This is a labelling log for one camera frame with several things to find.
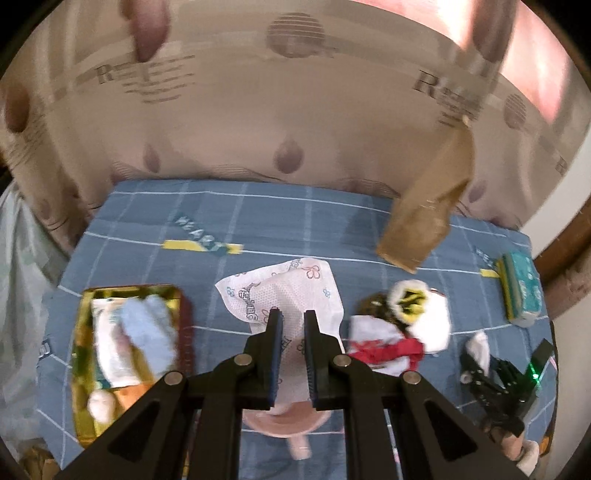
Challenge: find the pink mug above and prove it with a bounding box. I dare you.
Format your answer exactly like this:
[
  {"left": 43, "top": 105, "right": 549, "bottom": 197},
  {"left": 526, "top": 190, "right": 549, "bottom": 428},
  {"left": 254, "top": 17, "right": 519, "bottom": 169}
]
[{"left": 242, "top": 401, "right": 345, "bottom": 462}]

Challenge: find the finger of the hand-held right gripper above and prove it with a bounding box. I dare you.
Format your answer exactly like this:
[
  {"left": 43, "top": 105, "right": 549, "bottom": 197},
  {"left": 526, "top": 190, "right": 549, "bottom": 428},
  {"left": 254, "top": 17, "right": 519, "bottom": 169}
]
[
  {"left": 482, "top": 355, "right": 513, "bottom": 393},
  {"left": 460, "top": 353, "right": 485, "bottom": 400}
]

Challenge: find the pale plastic bag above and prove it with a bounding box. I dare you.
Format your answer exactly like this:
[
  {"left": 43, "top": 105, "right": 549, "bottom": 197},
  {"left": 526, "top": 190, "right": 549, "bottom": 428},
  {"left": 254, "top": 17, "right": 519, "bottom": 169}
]
[{"left": 0, "top": 189, "right": 70, "bottom": 462}]

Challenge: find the red tin box gold inside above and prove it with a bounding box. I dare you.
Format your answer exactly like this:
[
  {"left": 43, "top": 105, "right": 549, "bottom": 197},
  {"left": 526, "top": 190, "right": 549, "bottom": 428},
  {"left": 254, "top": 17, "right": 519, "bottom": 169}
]
[{"left": 71, "top": 282, "right": 195, "bottom": 448}]

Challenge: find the beige printed curtain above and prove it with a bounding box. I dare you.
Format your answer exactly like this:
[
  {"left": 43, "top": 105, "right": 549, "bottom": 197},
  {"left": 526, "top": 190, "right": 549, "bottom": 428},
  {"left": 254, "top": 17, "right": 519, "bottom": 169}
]
[{"left": 0, "top": 0, "right": 578, "bottom": 259}]

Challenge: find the crumpled brown paper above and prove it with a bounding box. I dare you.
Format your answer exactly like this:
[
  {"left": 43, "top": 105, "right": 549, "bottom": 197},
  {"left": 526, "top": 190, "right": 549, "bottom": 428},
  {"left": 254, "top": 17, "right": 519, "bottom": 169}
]
[{"left": 18, "top": 445, "right": 58, "bottom": 480}]

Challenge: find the blue checked tablecloth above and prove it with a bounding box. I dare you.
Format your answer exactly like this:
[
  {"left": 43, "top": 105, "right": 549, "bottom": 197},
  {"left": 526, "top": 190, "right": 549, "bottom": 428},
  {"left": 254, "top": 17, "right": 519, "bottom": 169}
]
[{"left": 37, "top": 179, "right": 557, "bottom": 480}]

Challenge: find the red and white cloth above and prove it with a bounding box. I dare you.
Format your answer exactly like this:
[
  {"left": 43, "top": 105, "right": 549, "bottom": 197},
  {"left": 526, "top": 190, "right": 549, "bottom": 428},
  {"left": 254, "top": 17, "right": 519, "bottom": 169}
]
[{"left": 346, "top": 316, "right": 426, "bottom": 372}]

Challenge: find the light blue towel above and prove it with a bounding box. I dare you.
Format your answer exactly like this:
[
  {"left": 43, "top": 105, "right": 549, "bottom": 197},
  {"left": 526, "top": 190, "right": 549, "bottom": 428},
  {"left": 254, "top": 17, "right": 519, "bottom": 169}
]
[{"left": 120, "top": 295, "right": 178, "bottom": 374}]

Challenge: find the orange rubber duck toy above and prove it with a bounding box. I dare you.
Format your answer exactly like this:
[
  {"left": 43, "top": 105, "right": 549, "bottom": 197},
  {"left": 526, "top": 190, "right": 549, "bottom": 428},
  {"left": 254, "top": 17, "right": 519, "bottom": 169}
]
[{"left": 113, "top": 382, "right": 158, "bottom": 411}]

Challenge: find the small white sock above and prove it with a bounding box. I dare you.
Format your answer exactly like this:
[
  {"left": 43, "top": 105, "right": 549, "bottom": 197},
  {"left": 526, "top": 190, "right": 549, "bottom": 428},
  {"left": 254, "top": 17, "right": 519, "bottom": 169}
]
[{"left": 464, "top": 331, "right": 491, "bottom": 370}]

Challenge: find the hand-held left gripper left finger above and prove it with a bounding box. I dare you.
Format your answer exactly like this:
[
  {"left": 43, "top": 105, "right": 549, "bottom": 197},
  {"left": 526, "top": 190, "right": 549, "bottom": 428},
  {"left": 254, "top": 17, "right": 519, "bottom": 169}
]
[{"left": 55, "top": 308, "right": 284, "bottom": 480}]

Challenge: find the white and green packet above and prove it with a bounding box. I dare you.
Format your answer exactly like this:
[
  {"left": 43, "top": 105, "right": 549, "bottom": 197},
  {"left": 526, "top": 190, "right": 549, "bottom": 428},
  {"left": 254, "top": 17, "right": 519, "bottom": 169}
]
[{"left": 90, "top": 298, "right": 153, "bottom": 388}]

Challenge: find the brown paper bag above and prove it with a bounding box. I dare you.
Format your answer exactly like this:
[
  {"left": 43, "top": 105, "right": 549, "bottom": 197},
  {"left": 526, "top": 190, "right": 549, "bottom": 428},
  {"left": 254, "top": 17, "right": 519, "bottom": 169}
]
[{"left": 376, "top": 115, "right": 476, "bottom": 274}]

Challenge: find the white soft ball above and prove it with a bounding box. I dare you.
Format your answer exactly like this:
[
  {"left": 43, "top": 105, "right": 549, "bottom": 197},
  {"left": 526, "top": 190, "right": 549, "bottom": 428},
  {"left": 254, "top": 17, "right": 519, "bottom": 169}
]
[{"left": 87, "top": 390, "right": 117, "bottom": 423}]

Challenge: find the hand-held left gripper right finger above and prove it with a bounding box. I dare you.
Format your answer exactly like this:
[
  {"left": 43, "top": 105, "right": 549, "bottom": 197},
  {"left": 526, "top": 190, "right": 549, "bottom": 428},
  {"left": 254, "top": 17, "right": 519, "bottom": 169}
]
[{"left": 304, "top": 310, "right": 529, "bottom": 480}]

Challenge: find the green tissue pack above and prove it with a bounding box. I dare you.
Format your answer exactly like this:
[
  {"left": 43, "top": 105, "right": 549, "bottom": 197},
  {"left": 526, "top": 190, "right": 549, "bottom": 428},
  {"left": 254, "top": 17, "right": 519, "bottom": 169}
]
[{"left": 496, "top": 251, "right": 541, "bottom": 328}]

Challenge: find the black and gold patterned sock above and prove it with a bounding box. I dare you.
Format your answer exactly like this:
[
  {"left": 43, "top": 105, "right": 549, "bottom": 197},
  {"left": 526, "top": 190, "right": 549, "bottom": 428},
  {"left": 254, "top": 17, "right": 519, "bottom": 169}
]
[{"left": 358, "top": 279, "right": 432, "bottom": 330}]

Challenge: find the person's right hand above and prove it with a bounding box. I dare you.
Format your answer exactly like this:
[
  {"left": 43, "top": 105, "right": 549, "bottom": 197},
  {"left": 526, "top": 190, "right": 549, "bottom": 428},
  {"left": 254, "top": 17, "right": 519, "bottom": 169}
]
[{"left": 489, "top": 418, "right": 526, "bottom": 463}]

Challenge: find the white floral pad packet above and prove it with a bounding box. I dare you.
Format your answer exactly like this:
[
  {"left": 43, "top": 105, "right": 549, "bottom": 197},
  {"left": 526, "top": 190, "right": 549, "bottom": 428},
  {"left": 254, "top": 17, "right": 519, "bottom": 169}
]
[{"left": 215, "top": 258, "right": 345, "bottom": 404}]

